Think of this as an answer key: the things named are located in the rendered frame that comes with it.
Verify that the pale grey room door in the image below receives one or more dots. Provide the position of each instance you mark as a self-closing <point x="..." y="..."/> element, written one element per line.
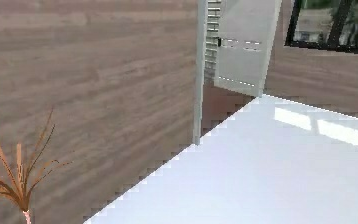
<point x="243" y="43"/>

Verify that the brown dry house plant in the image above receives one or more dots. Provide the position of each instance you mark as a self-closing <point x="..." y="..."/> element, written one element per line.
<point x="19" y="186"/>

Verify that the black framed window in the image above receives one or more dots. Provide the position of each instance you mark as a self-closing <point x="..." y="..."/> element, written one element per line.
<point x="333" y="23"/>

